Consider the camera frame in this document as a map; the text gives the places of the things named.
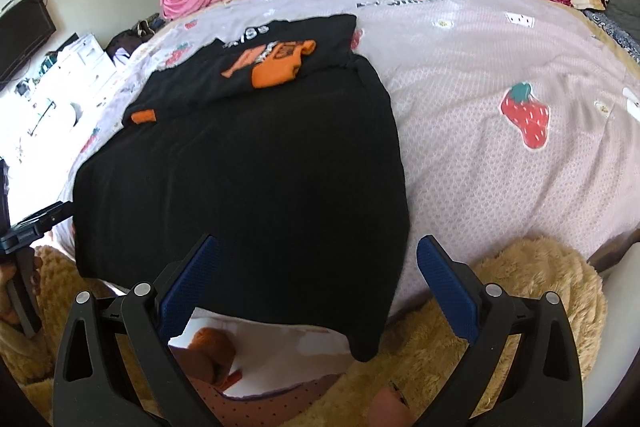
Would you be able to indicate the pile of dark clothes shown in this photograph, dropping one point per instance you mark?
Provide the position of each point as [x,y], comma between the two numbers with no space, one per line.
[127,42]

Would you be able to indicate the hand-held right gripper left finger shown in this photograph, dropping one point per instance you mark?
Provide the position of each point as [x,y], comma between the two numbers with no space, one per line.
[192,278]

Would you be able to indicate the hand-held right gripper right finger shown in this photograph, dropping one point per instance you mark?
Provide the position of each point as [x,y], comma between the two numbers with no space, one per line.
[447,288]

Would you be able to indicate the black sweater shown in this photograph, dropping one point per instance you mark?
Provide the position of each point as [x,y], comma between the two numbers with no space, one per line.
[250,182]

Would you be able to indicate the dark patterned cloth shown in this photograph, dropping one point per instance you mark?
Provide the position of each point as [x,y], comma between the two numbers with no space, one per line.
[617,34]

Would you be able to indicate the white dresser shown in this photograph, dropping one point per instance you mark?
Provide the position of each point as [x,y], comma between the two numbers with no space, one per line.
[75,67]

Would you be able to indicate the strawberry printed bed sheet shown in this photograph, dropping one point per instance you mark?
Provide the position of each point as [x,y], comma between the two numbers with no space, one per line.
[475,57]

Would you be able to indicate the person's left hand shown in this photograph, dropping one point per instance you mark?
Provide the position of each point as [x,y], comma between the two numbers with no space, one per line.
[36,274]

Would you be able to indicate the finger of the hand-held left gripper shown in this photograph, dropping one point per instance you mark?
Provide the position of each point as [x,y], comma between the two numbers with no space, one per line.
[42,217]

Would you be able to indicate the black television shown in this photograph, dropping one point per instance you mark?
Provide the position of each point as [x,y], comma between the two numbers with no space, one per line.
[22,39]

